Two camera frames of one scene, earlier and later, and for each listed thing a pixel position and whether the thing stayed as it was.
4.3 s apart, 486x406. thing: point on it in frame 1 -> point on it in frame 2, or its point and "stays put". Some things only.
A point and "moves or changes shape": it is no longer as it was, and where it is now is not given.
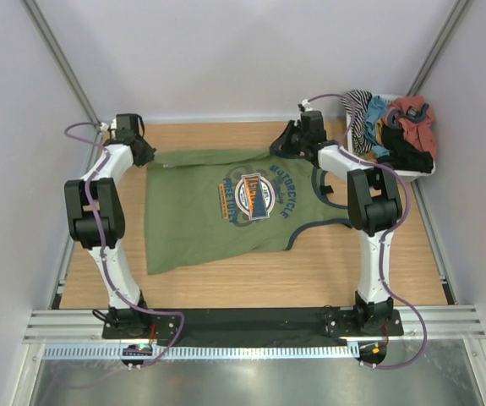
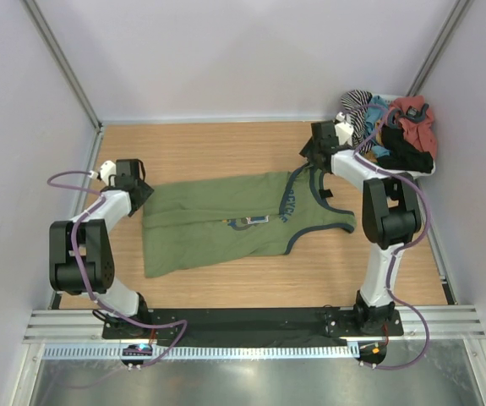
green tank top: [210, 205] moves or changes shape
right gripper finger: [285, 145] -> [315, 150]
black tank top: [404, 156] stays put
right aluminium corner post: [459, 9] stays put
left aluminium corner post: [62, 57] stays put
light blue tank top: [376, 110] stays put
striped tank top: [357, 101] stays put
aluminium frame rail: [433, 326] stays put
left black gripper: [149, 154] -> [145, 192]
